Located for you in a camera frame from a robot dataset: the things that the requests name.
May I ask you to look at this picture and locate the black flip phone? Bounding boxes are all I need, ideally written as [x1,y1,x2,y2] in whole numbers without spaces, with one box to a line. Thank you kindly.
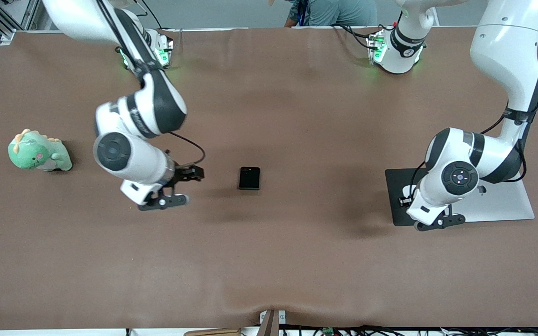
[238,167,261,191]

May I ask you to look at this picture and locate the black mouse pad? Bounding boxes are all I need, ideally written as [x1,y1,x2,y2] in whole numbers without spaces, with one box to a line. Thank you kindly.
[385,168,423,227]

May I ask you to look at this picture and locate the silver closed laptop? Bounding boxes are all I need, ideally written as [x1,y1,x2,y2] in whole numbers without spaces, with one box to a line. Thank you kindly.
[456,180,536,223]

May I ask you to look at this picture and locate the green dinosaur plush toy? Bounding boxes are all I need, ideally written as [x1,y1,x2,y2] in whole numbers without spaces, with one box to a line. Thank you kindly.
[8,129,73,172]

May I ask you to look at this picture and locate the brown table cloth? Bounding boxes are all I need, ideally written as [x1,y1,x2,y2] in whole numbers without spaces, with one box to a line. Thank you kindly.
[0,27,538,330]

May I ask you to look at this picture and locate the wooden board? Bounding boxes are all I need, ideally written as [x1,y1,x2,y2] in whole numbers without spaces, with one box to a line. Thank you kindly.
[184,328,242,336]

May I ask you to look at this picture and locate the person in teal shirt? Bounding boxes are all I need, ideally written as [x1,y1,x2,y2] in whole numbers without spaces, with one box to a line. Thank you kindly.
[284,0,378,28]

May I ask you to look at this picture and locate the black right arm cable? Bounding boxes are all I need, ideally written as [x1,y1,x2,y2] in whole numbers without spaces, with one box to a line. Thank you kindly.
[95,0,205,169]

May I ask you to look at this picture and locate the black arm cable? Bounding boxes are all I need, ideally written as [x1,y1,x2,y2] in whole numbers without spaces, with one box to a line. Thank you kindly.
[409,100,538,199]
[95,0,205,169]

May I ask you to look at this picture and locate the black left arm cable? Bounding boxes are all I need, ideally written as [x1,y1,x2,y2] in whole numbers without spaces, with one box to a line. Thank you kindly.
[409,100,538,199]

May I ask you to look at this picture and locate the black right base cable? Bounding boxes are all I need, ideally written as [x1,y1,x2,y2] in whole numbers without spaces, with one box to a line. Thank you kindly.
[137,0,163,29]

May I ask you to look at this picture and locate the black base cable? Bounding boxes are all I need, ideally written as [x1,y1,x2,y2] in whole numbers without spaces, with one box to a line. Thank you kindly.
[333,23,378,50]
[137,0,163,29]

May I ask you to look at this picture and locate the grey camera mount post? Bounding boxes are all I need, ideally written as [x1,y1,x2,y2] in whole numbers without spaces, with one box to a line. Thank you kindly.
[259,309,287,336]

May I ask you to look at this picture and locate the black left base cable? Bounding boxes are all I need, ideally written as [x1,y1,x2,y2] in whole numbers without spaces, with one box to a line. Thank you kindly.
[333,23,378,50]

